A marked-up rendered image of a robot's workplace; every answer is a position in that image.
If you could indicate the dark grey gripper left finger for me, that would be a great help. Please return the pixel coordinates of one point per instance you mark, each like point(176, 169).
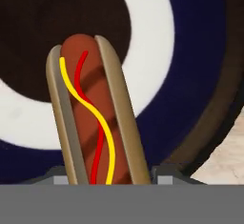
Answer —
point(57, 177)

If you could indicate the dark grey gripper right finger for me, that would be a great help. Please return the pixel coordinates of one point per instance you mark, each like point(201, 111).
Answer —
point(168, 175)

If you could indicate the hot dog with mustard and ketchup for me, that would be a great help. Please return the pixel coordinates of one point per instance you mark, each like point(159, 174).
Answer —
point(95, 113)

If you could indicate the large plate with blue rim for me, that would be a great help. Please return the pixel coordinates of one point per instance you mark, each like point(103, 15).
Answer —
point(178, 59)

